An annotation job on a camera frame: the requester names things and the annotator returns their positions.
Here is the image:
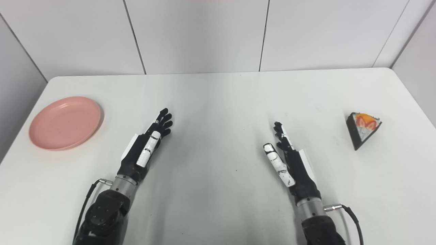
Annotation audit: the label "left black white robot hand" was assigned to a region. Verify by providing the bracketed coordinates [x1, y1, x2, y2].
[117, 108, 173, 182]

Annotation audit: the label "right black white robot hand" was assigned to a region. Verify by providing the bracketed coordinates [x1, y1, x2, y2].
[263, 121, 322, 204]

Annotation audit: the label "cake slice with fruit topping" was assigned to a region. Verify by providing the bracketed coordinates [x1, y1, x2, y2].
[346, 112, 383, 151]

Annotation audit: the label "pink round plate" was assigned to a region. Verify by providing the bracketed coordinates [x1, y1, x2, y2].
[29, 96, 103, 151]

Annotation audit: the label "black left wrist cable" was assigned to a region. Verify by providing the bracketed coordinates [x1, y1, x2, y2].
[73, 179, 113, 244]

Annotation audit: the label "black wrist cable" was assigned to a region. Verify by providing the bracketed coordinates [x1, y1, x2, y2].
[73, 179, 113, 244]
[324, 203, 364, 245]

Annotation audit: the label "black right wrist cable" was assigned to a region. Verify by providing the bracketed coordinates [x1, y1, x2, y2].
[324, 203, 364, 245]

